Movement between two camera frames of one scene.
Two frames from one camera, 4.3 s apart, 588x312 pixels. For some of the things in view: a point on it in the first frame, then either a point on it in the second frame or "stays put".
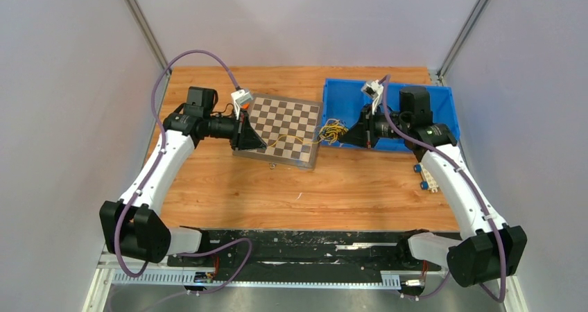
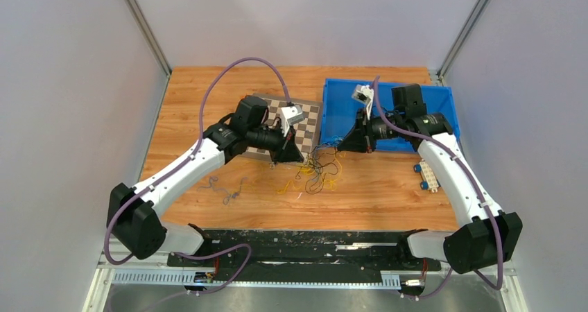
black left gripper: [244, 137] -> [286, 151]
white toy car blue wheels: [428, 183] stays put
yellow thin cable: [330, 132] -> [308, 171]
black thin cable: [331, 132] -> [317, 175]
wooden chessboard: [288, 127] stays put
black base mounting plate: [307, 251] stays put
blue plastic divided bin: [342, 99] stays put
